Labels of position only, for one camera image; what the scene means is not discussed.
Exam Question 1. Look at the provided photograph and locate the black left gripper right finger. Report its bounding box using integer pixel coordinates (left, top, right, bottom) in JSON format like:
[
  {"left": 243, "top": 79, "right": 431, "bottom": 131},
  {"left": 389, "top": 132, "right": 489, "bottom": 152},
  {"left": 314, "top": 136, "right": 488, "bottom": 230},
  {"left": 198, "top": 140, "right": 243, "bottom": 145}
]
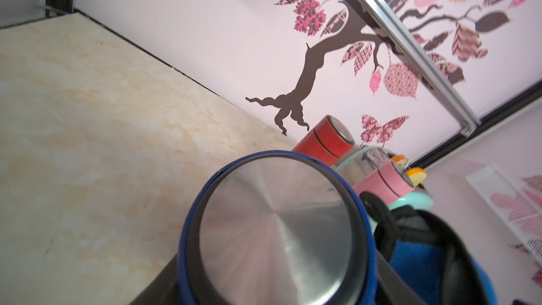
[{"left": 375, "top": 251, "right": 426, "bottom": 305}]

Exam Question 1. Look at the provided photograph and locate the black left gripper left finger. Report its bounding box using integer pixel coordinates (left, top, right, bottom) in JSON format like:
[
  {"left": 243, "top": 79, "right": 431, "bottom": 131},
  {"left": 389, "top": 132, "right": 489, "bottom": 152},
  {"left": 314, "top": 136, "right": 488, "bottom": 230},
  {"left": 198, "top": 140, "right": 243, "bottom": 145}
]
[{"left": 129, "top": 255, "right": 182, "bottom": 305}]

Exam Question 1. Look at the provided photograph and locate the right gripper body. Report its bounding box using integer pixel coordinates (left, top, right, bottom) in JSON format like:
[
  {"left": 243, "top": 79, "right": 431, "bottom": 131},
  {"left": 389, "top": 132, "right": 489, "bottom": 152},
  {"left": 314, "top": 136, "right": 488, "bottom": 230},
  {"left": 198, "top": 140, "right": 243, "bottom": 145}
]
[{"left": 359, "top": 191, "right": 491, "bottom": 304}]

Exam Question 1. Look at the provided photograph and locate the blue thermos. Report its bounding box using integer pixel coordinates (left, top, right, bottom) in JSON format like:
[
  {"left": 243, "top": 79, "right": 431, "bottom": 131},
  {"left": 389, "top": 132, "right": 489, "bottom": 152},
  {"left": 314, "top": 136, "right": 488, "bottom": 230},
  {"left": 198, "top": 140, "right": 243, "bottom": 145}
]
[{"left": 177, "top": 151, "right": 378, "bottom": 304}]

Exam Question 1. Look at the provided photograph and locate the blue microfiber cloth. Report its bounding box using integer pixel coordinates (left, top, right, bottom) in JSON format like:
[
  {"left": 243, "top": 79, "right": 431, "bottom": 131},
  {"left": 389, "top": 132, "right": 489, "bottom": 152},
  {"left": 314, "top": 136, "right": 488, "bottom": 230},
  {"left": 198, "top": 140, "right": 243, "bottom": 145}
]
[{"left": 390, "top": 239, "right": 498, "bottom": 304}]

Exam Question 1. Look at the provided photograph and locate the pink thermos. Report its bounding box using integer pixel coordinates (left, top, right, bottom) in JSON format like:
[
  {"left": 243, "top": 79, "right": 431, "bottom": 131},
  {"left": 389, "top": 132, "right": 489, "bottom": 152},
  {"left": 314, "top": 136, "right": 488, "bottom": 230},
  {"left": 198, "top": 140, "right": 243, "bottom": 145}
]
[{"left": 353, "top": 160, "right": 414, "bottom": 205}]

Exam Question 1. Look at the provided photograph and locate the red thermos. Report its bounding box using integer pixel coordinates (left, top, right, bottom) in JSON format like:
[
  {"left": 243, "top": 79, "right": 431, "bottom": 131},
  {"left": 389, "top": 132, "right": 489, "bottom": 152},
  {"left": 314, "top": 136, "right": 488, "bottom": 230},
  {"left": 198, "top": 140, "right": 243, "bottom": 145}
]
[{"left": 292, "top": 115, "right": 355, "bottom": 167}]

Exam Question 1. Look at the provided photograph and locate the toast slice front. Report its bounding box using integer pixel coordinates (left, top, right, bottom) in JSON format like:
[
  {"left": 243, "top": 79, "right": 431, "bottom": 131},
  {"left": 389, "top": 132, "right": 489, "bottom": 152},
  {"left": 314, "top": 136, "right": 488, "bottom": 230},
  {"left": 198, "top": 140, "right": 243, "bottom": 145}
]
[{"left": 405, "top": 167, "right": 428, "bottom": 187}]

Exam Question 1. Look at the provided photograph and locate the toast slice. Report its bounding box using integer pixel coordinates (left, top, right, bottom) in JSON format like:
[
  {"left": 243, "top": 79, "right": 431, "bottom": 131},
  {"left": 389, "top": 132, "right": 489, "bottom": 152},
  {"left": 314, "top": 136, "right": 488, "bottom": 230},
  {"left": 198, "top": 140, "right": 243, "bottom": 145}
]
[
  {"left": 391, "top": 155, "right": 409, "bottom": 168},
  {"left": 405, "top": 167, "right": 428, "bottom": 187}
]

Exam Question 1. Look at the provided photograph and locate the toast slice rear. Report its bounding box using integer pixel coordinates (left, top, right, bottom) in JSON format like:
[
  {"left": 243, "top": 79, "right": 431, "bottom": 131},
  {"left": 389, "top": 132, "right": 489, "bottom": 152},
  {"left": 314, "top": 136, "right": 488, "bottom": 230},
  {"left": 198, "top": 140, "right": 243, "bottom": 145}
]
[{"left": 391, "top": 155, "right": 409, "bottom": 168}]

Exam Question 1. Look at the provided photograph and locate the mint green toaster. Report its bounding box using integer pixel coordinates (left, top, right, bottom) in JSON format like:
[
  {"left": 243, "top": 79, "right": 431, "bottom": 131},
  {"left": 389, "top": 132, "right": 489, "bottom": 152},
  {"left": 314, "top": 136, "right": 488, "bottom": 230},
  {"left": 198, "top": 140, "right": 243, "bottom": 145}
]
[{"left": 336, "top": 146, "right": 433, "bottom": 210}]

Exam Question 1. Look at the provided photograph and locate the white wire shelf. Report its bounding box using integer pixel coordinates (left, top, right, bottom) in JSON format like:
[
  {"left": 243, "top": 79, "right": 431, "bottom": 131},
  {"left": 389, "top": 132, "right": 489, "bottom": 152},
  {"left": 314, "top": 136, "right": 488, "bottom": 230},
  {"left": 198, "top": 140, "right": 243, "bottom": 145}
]
[{"left": 466, "top": 165, "right": 541, "bottom": 263}]

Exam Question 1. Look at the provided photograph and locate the aluminium rail back wall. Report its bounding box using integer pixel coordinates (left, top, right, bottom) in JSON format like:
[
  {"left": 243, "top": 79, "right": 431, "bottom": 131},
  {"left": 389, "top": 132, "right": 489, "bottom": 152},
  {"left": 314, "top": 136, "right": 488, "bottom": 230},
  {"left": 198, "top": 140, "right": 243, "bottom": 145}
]
[{"left": 356, "top": 0, "right": 481, "bottom": 137}]

